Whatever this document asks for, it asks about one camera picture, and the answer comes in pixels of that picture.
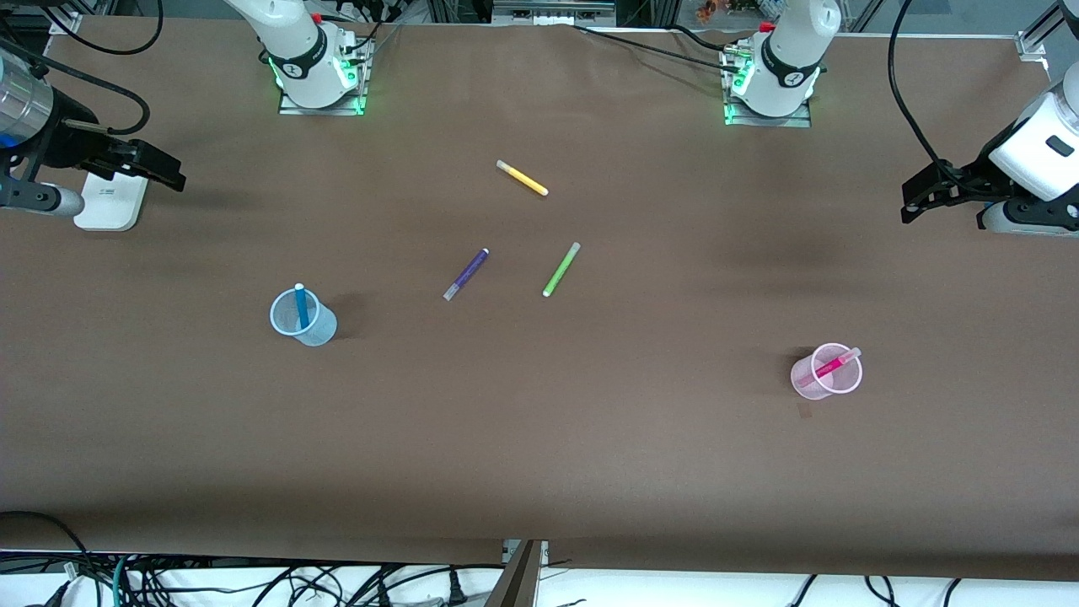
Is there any long black table cable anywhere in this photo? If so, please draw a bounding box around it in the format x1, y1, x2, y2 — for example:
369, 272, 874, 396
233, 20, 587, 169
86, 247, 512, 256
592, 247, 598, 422
572, 24, 748, 77

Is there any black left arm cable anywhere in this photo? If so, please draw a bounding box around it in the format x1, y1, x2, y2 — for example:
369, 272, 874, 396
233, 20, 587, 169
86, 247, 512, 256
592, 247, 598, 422
888, 0, 955, 171

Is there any yellow marker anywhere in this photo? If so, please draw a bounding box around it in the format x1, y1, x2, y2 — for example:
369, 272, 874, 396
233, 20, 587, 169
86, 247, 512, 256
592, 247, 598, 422
496, 159, 550, 197

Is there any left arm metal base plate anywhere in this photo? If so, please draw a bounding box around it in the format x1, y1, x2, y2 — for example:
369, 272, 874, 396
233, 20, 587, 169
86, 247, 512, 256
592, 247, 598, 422
722, 44, 813, 129

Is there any purple marker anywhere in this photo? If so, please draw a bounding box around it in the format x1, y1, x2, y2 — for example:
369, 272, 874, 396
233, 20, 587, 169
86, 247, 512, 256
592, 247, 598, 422
443, 248, 491, 302

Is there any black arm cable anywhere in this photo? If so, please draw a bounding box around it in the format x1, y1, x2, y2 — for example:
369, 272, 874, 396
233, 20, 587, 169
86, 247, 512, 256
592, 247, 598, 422
0, 0, 165, 137
888, 0, 955, 171

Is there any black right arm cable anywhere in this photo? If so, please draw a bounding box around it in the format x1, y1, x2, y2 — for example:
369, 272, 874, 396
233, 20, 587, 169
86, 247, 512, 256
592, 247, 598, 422
0, 0, 165, 137

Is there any pink marker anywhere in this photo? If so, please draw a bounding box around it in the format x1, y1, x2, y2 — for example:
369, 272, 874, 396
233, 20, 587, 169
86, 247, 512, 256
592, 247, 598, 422
796, 346, 863, 389

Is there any black looped floor cable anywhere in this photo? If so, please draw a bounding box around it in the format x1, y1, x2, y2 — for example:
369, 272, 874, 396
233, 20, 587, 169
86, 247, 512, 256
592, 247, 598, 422
0, 510, 92, 607

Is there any black base plug cable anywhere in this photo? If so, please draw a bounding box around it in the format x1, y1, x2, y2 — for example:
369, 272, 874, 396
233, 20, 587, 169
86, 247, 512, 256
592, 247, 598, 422
325, 0, 404, 67

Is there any translucent blue plastic cup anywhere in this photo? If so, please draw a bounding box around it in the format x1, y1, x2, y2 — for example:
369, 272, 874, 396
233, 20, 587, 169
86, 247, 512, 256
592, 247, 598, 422
270, 288, 338, 347

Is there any grey metal rail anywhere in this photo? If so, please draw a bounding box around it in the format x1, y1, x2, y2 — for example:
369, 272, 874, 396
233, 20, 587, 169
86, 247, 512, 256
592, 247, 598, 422
492, 0, 618, 28

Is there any translucent pink plastic cup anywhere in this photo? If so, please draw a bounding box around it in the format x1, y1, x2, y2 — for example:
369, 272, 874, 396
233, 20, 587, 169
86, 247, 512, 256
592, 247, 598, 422
791, 342, 863, 400

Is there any short black table cable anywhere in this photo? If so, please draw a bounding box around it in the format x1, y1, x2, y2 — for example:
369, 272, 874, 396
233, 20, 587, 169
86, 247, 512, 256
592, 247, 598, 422
669, 24, 739, 55

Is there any aluminium frame profile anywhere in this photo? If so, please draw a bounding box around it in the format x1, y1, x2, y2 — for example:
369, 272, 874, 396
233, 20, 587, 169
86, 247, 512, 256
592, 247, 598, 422
46, 0, 87, 36
1015, 0, 1079, 62

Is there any green marker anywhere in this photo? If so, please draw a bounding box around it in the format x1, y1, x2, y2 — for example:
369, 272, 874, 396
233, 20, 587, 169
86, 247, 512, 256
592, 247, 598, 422
542, 242, 582, 298

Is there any brown table cover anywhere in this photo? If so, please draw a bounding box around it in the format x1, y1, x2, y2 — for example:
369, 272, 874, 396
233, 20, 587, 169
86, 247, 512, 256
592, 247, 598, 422
0, 17, 1079, 583

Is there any white rounded box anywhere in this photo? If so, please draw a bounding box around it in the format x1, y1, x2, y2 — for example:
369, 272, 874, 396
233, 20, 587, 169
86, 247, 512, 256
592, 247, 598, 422
73, 172, 149, 233

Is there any dark table leg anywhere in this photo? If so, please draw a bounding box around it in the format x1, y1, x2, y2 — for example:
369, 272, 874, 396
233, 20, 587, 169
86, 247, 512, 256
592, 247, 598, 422
484, 540, 549, 607

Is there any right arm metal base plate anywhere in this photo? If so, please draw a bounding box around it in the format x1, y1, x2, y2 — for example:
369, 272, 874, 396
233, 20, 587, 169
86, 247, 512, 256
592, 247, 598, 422
277, 35, 369, 117

